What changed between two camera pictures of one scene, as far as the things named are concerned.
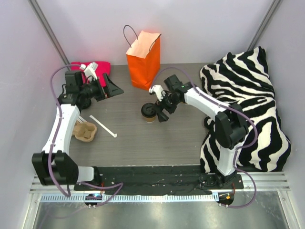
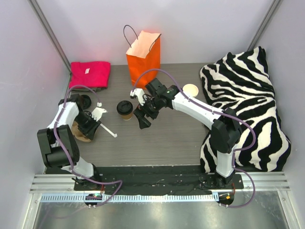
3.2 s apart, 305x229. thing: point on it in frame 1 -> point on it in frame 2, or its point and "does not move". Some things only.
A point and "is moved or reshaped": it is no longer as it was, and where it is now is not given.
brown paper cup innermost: (150, 119) is moved or reshaped
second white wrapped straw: (115, 135) does not move
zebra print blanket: (244, 78) does not move
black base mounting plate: (169, 180) does not move
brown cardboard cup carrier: (84, 131) does not move
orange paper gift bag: (143, 57) does not move
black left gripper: (104, 88) -> (91, 126)
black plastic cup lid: (148, 110) is moved or reshaped
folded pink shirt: (103, 67) does not move
